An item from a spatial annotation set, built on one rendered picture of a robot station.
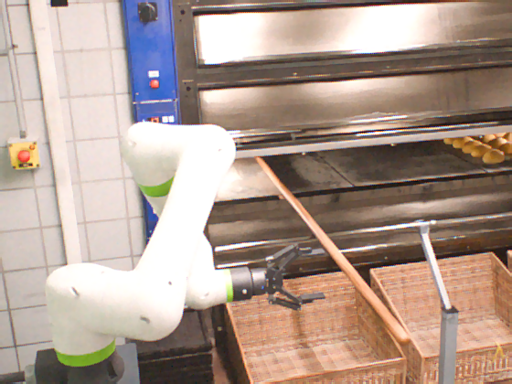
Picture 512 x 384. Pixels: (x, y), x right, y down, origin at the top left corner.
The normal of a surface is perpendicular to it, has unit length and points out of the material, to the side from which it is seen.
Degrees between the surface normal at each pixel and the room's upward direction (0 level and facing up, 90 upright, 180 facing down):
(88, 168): 90
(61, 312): 89
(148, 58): 90
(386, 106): 70
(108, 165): 90
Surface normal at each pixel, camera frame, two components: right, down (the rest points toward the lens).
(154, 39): 0.21, 0.30
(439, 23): 0.18, -0.04
